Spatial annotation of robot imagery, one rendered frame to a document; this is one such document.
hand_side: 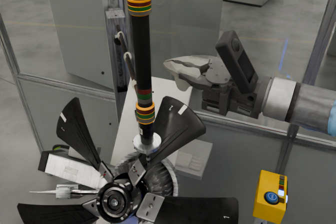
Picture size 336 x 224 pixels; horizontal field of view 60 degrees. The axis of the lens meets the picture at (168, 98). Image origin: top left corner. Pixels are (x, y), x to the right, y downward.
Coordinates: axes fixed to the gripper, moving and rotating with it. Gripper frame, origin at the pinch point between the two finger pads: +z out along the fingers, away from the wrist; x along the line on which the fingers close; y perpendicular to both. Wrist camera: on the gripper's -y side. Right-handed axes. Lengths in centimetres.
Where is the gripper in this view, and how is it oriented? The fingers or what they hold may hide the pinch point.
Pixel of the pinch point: (169, 61)
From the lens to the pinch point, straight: 60.3
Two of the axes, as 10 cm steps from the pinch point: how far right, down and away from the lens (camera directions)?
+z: -8.9, -2.7, 3.5
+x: 4.4, -6.5, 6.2
